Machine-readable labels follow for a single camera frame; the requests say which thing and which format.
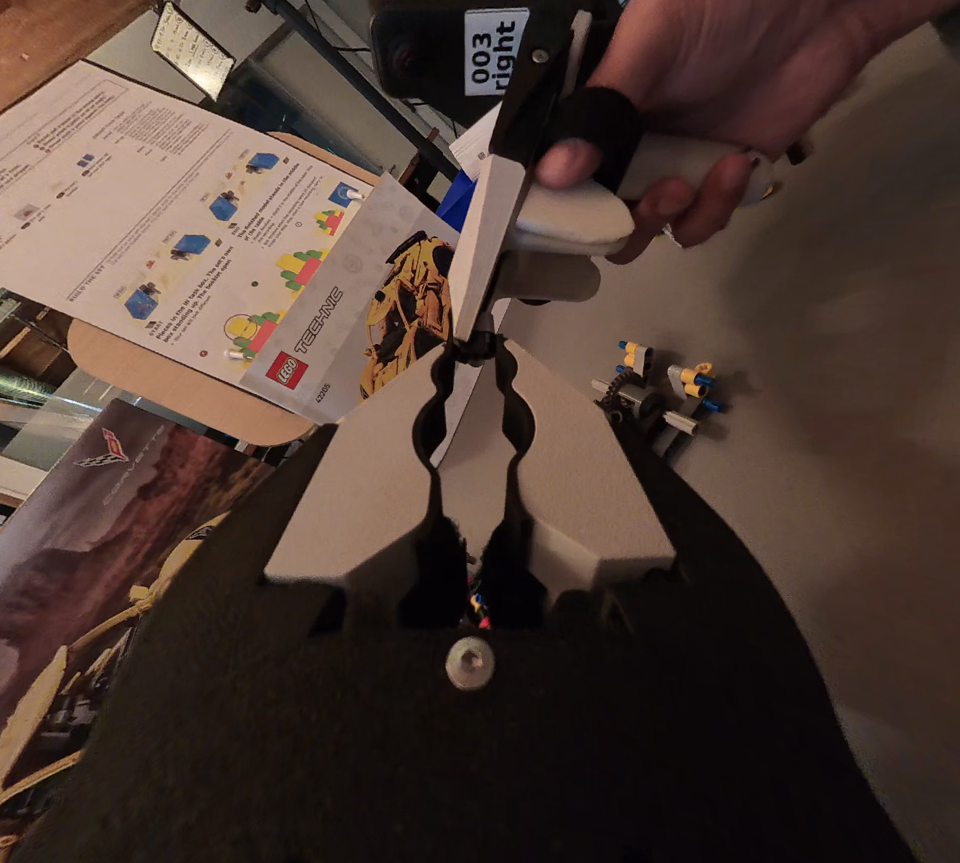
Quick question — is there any grey instruction booklet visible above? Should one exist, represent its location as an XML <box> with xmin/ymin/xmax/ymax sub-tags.
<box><xmin>240</xmin><ymin>173</ymin><xmax>462</xmax><ymax>425</ymax></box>

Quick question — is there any grey desk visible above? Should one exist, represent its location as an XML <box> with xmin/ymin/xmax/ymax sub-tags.
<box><xmin>330</xmin><ymin>15</ymin><xmax>960</xmax><ymax>863</ymax></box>

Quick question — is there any white paper card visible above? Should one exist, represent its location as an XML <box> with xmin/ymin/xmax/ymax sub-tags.
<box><xmin>450</xmin><ymin>126</ymin><xmax>496</xmax><ymax>182</ymax></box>

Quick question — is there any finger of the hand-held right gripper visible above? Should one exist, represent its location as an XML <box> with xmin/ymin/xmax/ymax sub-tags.
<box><xmin>452</xmin><ymin>154</ymin><xmax>539</xmax><ymax>347</ymax></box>

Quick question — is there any person's right hand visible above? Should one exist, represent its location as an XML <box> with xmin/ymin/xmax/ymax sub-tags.
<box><xmin>537</xmin><ymin>0</ymin><xmax>912</xmax><ymax>251</ymax></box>

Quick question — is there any toy car chassis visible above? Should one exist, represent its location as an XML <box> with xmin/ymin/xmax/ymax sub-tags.
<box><xmin>591</xmin><ymin>338</ymin><xmax>729</xmax><ymax>461</ymax></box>

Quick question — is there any white printed instruction sheet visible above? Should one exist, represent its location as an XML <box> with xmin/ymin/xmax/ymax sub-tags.
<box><xmin>0</xmin><ymin>60</ymin><xmax>376</xmax><ymax>380</ymax></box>

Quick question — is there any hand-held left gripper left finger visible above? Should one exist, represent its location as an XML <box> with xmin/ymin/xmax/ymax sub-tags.
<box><xmin>262</xmin><ymin>344</ymin><xmax>470</xmax><ymax>613</ymax></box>

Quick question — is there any small black toy connector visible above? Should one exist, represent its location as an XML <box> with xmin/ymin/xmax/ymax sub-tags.
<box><xmin>448</xmin><ymin>330</ymin><xmax>502</xmax><ymax>368</ymax></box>

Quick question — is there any toy car box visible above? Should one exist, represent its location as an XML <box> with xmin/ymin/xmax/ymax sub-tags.
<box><xmin>0</xmin><ymin>398</ymin><xmax>316</xmax><ymax>804</ymax></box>

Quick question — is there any small white notice board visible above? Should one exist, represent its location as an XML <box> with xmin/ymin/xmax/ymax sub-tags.
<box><xmin>148</xmin><ymin>0</ymin><xmax>237</xmax><ymax>104</ymax></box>

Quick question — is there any blue storage bin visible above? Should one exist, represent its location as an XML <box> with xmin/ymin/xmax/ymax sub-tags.
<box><xmin>438</xmin><ymin>173</ymin><xmax>481</xmax><ymax>227</ymax></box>

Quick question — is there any black metal bar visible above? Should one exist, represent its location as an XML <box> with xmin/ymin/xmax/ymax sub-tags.
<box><xmin>172</xmin><ymin>0</ymin><xmax>462</xmax><ymax>178</ymax></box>

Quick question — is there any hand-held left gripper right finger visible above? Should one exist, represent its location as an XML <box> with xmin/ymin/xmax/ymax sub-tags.
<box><xmin>483</xmin><ymin>340</ymin><xmax>678</xmax><ymax>613</ymax></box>

